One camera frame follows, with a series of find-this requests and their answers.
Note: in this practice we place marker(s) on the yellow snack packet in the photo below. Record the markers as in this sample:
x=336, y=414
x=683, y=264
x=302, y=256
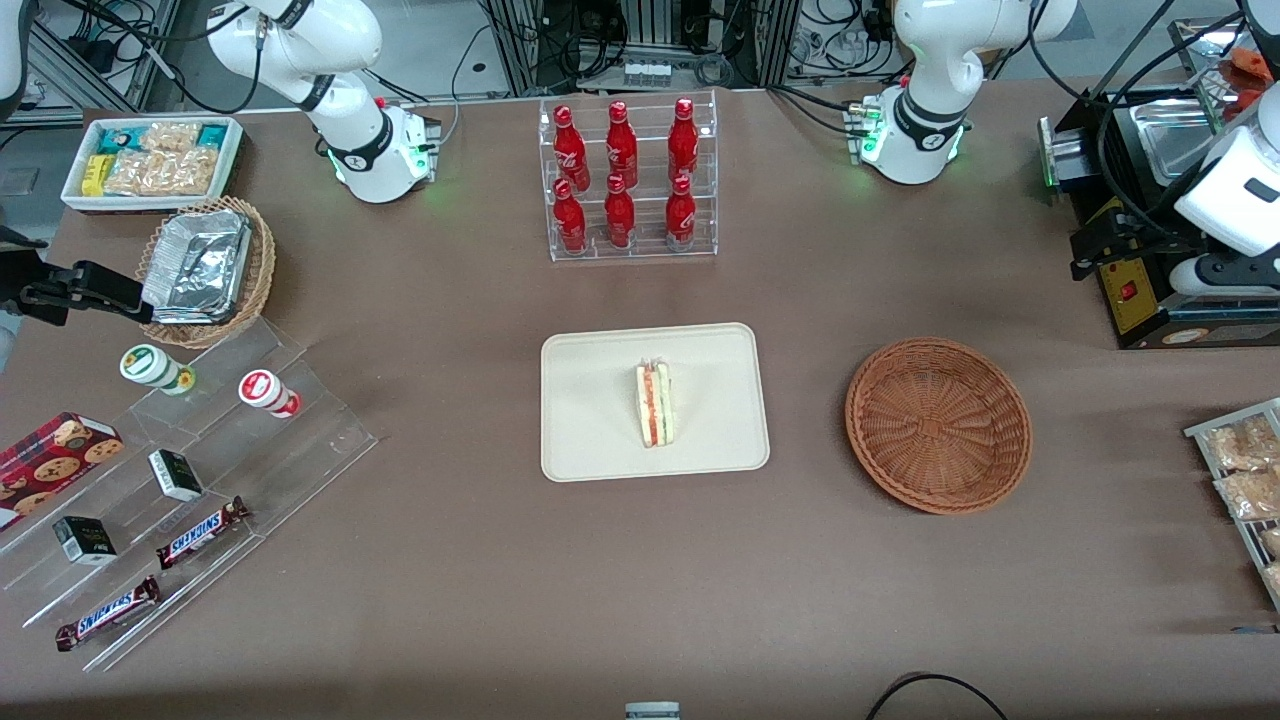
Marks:
x=93, y=173

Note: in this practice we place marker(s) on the brown Snickers bar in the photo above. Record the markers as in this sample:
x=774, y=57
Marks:
x=105, y=613
x=200, y=532

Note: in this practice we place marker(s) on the small dark green box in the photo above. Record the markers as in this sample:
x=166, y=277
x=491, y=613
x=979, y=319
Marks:
x=175, y=475
x=85, y=540

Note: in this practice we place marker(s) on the stacked aluminium foil trays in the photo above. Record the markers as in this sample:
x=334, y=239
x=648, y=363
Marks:
x=197, y=265

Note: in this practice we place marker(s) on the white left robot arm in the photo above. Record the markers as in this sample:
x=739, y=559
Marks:
x=925, y=60

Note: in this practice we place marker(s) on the white terminal block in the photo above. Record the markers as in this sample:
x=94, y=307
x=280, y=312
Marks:
x=648, y=73

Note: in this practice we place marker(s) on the black hot food case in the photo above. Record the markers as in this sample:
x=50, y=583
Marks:
x=1140, y=315

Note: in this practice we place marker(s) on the triangle sandwich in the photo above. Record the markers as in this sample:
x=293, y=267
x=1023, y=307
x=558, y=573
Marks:
x=654, y=405

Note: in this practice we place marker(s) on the aluminium equipment frame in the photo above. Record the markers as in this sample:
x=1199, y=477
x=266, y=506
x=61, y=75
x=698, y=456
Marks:
x=650, y=30

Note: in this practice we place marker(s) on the clear acrylic bottle rack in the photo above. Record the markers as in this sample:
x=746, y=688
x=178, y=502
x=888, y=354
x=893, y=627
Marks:
x=640, y=255

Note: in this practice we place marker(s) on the green lid white cup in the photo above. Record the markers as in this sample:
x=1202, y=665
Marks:
x=150, y=366

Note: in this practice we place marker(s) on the clear bag of rice crackers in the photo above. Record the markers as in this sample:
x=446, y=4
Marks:
x=1250, y=493
x=1240, y=445

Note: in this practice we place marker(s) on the red cola bottle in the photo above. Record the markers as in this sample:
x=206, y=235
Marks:
x=681, y=218
x=569, y=145
x=570, y=222
x=619, y=218
x=621, y=145
x=683, y=140

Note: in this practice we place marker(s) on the teal snack packet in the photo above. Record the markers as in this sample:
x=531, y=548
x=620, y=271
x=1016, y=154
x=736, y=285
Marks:
x=118, y=138

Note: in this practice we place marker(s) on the white rectangular snack bin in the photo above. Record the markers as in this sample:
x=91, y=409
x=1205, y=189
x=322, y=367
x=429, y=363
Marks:
x=232, y=150

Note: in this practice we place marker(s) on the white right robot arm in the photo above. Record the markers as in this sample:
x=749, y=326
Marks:
x=330, y=60

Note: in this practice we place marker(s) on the large brown wicker basket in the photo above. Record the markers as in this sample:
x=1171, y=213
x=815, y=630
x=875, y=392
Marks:
x=935, y=425

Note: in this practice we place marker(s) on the clear acrylic stepped shelf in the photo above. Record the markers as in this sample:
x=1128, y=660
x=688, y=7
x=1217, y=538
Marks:
x=300, y=450

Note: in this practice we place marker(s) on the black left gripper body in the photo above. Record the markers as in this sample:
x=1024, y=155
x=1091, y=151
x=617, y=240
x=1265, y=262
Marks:
x=1148, y=226

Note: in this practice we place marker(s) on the red lid white cup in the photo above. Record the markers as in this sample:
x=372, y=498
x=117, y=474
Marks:
x=265, y=390

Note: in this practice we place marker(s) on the small grey device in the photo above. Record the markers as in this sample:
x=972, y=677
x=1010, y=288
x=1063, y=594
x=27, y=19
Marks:
x=652, y=711

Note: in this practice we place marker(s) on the steel food pan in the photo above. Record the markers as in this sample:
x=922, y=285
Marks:
x=1170, y=145

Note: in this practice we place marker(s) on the red fried food pieces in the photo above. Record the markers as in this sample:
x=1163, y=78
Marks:
x=1245, y=70

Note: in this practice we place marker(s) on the beige plastic tray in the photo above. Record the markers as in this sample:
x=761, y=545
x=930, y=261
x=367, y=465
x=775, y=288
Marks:
x=590, y=410

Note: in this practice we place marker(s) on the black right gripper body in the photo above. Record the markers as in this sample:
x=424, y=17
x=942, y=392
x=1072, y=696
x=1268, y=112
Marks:
x=22, y=282

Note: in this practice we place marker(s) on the small light wicker basket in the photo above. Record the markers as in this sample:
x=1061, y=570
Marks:
x=262, y=270

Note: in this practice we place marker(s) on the red cookie box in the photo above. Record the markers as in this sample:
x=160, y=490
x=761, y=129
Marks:
x=50, y=460

